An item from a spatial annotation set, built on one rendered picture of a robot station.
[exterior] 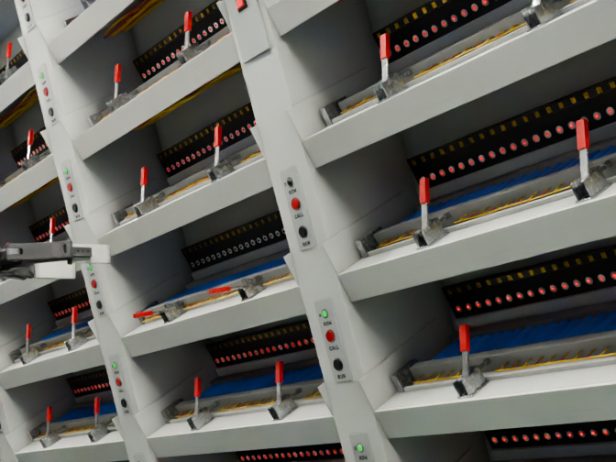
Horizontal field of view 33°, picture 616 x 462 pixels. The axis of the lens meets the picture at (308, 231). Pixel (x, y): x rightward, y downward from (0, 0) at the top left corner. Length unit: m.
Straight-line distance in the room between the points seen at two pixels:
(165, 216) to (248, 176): 0.28
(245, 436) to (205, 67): 0.62
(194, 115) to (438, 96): 0.87
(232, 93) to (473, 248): 0.81
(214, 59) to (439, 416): 0.67
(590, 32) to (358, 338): 0.58
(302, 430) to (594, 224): 0.67
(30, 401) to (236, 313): 1.12
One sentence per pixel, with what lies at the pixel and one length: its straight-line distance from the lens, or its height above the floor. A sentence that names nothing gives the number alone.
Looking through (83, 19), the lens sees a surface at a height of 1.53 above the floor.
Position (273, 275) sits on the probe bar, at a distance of 1.72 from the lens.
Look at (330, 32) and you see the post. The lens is 1.63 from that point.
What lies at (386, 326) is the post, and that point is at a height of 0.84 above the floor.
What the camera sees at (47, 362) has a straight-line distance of 2.45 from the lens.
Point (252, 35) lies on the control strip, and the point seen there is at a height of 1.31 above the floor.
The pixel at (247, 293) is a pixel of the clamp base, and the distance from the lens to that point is 1.71.
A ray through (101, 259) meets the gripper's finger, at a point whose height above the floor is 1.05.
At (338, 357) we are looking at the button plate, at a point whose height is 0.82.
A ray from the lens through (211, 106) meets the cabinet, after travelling 2.06.
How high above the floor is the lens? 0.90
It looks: 4 degrees up
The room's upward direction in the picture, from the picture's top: 15 degrees counter-clockwise
